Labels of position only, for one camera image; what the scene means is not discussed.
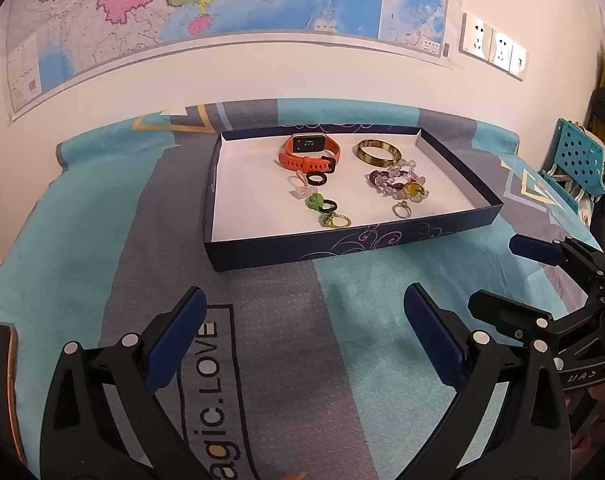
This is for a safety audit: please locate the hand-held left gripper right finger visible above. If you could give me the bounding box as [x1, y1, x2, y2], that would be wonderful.
[403, 282, 575, 480]

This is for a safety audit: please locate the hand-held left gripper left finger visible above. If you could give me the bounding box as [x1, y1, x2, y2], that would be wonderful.
[40, 287, 208, 480]

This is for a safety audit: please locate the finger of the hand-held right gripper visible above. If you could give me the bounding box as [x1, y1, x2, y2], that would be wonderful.
[467, 289, 603, 356]
[509, 234, 605, 301]

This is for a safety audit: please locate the navy cardboard box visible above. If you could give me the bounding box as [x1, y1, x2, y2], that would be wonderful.
[203, 124, 504, 272]

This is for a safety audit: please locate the clear crystal bead bracelet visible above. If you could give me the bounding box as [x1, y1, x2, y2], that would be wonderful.
[382, 157, 428, 204]

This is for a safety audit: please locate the dark purple bead bracelet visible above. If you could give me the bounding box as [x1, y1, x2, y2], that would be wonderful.
[368, 169, 408, 197]

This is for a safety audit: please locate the green charm hair tie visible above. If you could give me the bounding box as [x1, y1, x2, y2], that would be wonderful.
[307, 194, 339, 213]

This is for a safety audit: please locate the pink butterfly hair tie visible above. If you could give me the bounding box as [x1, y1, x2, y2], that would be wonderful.
[288, 169, 313, 200]

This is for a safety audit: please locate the tortoiseshell bangle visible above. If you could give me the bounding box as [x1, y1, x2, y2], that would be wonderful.
[356, 138, 402, 166]

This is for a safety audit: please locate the orange smartwatch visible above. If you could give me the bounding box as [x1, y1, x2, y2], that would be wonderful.
[278, 133, 343, 173]

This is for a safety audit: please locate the teal perforated plastic chair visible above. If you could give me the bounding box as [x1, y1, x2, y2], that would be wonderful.
[539, 117, 605, 216]

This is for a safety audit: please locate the teal grey printed cloth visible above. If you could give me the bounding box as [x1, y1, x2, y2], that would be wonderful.
[0, 97, 605, 480]

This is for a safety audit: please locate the black phone with orange edge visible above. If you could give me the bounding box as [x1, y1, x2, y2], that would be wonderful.
[0, 322, 28, 466]

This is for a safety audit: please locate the white wall socket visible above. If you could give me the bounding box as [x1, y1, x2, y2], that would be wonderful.
[459, 11, 495, 58]
[489, 27, 515, 68]
[509, 42, 529, 81]

